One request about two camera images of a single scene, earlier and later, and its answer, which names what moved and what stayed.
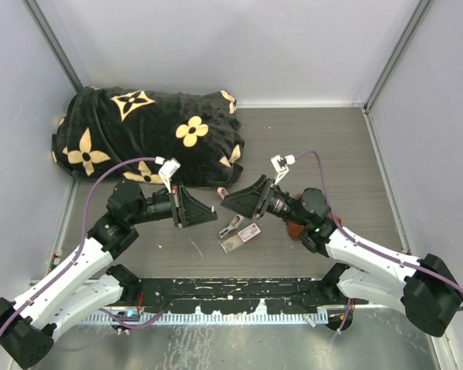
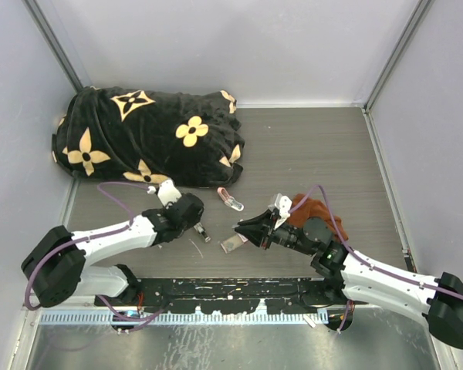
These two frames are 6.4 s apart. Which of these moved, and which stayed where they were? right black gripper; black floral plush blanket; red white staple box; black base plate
Moved: right black gripper
Stayed: black floral plush blanket; black base plate; red white staple box
